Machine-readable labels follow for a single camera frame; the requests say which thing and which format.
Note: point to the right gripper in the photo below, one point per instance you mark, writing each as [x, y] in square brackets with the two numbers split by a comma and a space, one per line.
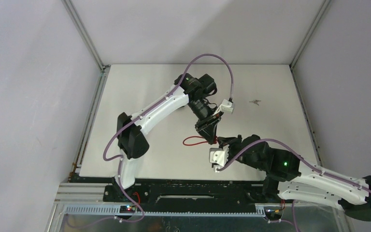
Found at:
[222, 141]

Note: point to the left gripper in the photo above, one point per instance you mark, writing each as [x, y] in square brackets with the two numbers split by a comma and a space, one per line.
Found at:
[208, 132]

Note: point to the red cable lock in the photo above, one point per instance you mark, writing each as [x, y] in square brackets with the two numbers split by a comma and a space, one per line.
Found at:
[197, 140]

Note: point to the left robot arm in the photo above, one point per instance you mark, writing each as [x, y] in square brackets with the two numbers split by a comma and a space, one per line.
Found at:
[133, 129]

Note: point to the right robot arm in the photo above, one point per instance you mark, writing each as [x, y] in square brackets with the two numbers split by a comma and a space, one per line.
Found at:
[289, 176]

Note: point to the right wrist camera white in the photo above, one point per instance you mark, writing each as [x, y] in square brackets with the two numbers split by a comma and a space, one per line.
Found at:
[219, 158]

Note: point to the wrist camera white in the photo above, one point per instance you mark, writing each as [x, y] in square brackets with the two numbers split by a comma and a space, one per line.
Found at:
[226, 106]
[219, 158]

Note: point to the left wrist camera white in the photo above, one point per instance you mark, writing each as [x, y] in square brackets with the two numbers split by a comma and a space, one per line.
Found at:
[226, 106]

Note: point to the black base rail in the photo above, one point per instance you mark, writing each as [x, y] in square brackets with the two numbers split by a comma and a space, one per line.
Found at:
[192, 196]

